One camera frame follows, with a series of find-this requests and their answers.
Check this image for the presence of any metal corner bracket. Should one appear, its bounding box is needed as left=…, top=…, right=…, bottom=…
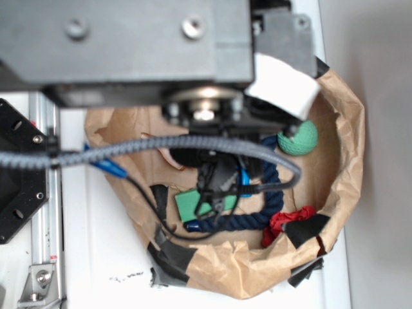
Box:
left=17, top=263, right=62, bottom=308

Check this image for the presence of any brown paper bag bin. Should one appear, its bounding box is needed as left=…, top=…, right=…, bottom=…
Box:
left=84, top=57, right=366, bottom=301

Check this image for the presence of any red crumpled cloth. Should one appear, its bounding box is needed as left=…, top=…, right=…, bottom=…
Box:
left=261, top=205, right=316, bottom=248

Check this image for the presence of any thin black cable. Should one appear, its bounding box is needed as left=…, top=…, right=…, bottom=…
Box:
left=126, top=176, right=239, bottom=241

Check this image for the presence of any black hexagonal base plate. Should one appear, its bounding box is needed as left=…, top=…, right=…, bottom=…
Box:
left=1, top=99, right=48, bottom=245

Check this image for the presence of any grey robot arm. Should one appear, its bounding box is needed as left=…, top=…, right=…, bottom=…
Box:
left=1, top=1, right=319, bottom=203

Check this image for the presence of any white paper tag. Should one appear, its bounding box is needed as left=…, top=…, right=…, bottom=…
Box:
left=245, top=53, right=321, bottom=121

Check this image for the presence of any aluminium extrusion rail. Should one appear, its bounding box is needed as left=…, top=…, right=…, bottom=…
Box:
left=28, top=91, right=65, bottom=309

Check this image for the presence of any grey braided cable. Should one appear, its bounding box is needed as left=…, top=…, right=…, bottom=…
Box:
left=0, top=135, right=303, bottom=195

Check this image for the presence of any green textured ball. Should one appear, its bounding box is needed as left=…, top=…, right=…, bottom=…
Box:
left=277, top=120, right=319, bottom=156

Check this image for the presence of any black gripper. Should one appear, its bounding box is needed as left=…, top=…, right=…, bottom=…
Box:
left=162, top=87, right=302, bottom=212

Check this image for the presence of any blue plastic bottle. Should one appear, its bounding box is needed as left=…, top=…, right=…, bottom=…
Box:
left=238, top=167, right=252, bottom=198

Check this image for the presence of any green rectangular block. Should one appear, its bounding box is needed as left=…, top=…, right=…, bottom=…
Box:
left=174, top=189, right=237, bottom=223

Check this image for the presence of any dark blue thick rope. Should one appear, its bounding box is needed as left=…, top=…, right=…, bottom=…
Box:
left=184, top=135, right=280, bottom=233

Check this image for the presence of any orange conch seashell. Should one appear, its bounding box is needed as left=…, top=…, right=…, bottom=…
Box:
left=158, top=148, right=185, bottom=171

